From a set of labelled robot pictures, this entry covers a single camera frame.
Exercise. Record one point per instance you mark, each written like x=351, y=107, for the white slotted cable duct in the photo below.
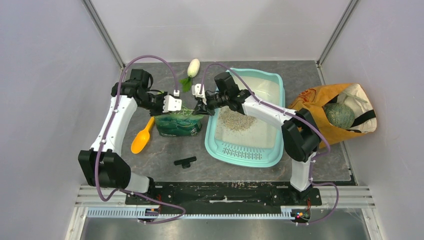
x=148, y=213

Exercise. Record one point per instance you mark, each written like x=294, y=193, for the green litter bag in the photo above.
x=181, y=123

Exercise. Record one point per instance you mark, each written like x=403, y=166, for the teal plastic litter box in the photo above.
x=260, y=146

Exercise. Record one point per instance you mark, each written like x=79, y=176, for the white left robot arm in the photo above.
x=102, y=164

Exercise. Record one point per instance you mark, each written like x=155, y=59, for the green netted melon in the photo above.
x=339, y=115

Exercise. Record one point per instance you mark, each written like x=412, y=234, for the black bag clip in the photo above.
x=185, y=163

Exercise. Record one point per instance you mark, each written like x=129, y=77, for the orange cloth bag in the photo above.
x=351, y=95

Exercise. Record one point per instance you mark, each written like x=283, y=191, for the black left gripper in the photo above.
x=160, y=111

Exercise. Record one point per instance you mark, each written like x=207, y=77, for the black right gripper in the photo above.
x=202, y=108

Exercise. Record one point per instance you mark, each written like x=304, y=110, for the orange plastic scoop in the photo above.
x=143, y=137

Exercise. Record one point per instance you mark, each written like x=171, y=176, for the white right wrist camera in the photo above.
x=198, y=91

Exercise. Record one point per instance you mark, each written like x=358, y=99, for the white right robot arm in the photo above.
x=300, y=134

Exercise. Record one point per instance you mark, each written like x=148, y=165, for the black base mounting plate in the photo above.
x=232, y=197

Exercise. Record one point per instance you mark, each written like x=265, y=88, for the grey litter granules pile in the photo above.
x=235, y=121

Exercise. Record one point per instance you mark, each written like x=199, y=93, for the white toy radish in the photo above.
x=192, y=71

